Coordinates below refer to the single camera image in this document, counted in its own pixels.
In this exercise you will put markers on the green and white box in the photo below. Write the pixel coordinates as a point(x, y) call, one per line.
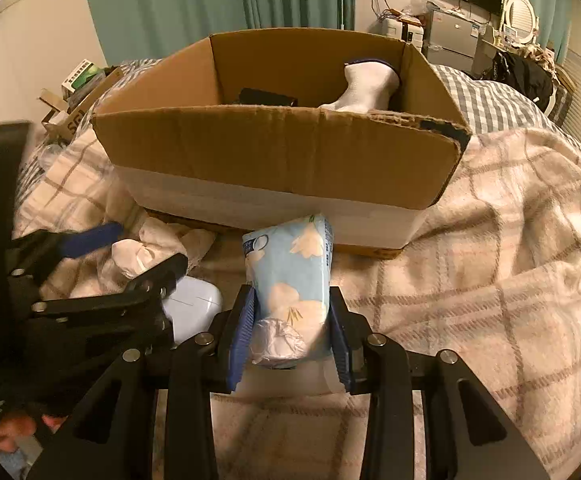
point(81, 77)

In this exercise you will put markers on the crumpled white cloth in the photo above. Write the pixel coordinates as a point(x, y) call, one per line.
point(143, 252)

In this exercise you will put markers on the white framed mirror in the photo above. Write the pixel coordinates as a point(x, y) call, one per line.
point(520, 12)

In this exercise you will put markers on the white sock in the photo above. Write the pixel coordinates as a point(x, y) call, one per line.
point(365, 87)

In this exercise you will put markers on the white printer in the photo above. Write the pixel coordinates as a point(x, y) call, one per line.
point(395, 27)

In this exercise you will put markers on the black flat case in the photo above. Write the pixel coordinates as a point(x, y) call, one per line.
point(268, 96)

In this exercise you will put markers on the grey metal cabinet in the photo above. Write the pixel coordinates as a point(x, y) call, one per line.
point(453, 35)

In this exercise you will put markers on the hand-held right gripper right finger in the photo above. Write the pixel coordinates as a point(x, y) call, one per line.
point(341, 347)

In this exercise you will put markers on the pink plaid blanket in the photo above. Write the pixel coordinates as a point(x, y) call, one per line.
point(495, 240)

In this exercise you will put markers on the blue floral tissue pack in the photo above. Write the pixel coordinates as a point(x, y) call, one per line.
point(290, 280)

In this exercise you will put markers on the black clothing heap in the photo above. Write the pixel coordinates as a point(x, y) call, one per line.
point(525, 77)

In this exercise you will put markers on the clutter of boxes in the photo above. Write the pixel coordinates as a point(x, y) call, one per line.
point(78, 112)

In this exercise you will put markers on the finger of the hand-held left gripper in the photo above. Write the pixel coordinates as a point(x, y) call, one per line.
point(90, 240)
point(148, 277)

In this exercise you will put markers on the white earbuds case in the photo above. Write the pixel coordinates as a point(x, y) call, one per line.
point(193, 305)

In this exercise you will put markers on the large cardboard box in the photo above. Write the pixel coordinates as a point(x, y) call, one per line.
point(280, 160)

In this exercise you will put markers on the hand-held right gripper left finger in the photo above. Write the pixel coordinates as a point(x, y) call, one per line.
point(241, 345)

